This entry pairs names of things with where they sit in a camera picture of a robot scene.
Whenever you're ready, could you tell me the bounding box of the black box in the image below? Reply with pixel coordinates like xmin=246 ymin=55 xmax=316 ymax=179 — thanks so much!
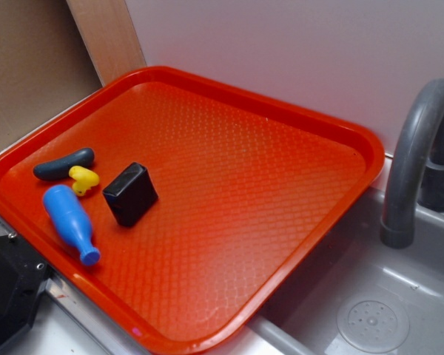
xmin=103 ymin=162 xmax=158 ymax=227

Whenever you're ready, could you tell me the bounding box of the orange plastic tray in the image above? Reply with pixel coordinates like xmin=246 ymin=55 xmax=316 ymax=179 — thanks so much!
xmin=0 ymin=67 xmax=384 ymax=354

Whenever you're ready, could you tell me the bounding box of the yellow toy piece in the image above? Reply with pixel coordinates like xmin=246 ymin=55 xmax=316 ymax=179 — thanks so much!
xmin=69 ymin=166 xmax=100 ymax=197

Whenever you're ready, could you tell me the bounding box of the blue toy bottle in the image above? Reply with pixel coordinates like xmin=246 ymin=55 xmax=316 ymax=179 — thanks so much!
xmin=43 ymin=185 xmax=101 ymax=266

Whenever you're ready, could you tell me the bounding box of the dark grey toy sausage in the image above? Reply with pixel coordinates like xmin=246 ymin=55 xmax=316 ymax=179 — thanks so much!
xmin=33 ymin=147 xmax=95 ymax=181

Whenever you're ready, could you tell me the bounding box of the grey plastic sink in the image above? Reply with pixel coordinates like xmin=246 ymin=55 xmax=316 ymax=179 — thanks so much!
xmin=243 ymin=184 xmax=444 ymax=355

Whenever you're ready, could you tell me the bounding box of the wooden beam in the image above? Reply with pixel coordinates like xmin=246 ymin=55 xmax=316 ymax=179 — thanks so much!
xmin=67 ymin=0 xmax=147 ymax=85

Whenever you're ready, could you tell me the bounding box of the grey toy faucet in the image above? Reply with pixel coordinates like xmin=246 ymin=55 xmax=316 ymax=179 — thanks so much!
xmin=380 ymin=78 xmax=444 ymax=249

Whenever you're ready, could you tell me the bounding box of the brown cardboard panel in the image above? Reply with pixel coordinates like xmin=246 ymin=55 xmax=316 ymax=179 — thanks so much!
xmin=0 ymin=1 xmax=101 ymax=152

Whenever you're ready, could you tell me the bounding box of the black metal bracket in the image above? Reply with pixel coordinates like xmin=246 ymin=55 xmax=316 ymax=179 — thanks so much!
xmin=0 ymin=235 xmax=50 ymax=351

